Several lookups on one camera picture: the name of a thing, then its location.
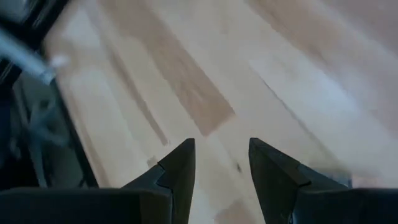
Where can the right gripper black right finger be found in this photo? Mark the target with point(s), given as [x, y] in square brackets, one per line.
[311, 202]

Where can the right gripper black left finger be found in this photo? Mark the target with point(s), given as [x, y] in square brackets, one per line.
[93, 205]

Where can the silver aluminium bar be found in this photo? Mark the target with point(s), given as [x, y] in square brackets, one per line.
[25, 56]

